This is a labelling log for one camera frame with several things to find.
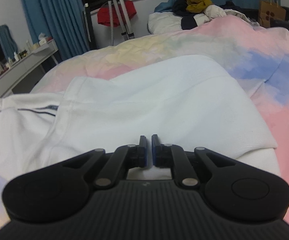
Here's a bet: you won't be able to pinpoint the white hooded sweatshirt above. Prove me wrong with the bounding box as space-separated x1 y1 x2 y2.
0 55 280 180

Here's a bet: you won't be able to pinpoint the silver folding stand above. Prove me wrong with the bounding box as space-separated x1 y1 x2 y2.
108 0 135 46

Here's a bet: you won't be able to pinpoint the white grey crumpled clothes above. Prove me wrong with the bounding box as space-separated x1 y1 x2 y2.
193 5 260 27

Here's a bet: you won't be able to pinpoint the white pillow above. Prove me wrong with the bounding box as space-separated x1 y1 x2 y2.
148 12 182 35

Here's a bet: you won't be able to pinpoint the pastel pink blue duvet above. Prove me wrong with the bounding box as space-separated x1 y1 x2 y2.
0 16 289 228

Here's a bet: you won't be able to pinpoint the red cloth on stand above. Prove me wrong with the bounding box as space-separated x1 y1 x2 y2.
97 0 137 27

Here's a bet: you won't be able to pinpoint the white tissue box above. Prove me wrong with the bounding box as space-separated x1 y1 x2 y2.
38 33 50 46

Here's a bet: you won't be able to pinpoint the grey vanity desk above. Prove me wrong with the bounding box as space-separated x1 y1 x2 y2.
0 39 58 98

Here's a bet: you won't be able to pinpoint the mustard yellow garment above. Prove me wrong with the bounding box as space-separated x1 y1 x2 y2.
186 0 213 14

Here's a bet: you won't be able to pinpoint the blue curtain left panel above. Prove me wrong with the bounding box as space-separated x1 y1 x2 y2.
21 0 89 61

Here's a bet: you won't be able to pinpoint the brown paper bag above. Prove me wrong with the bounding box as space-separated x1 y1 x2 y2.
258 0 287 28

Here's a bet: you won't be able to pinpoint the black wavy frame mirror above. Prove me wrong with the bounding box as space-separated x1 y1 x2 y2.
0 24 19 65

